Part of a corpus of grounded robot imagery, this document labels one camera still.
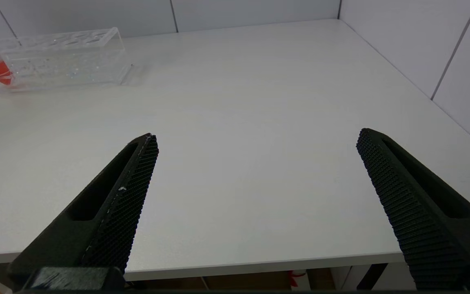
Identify white object with red mark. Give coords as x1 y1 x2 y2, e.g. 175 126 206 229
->
287 269 311 290

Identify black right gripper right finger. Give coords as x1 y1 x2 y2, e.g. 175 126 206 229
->
357 128 470 291

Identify clear acrylic test tube rack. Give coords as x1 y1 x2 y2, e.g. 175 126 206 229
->
0 28 133 96

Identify black table leg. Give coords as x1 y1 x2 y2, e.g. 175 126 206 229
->
357 263 387 290

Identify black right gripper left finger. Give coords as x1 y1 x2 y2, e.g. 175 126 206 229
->
9 133 159 291

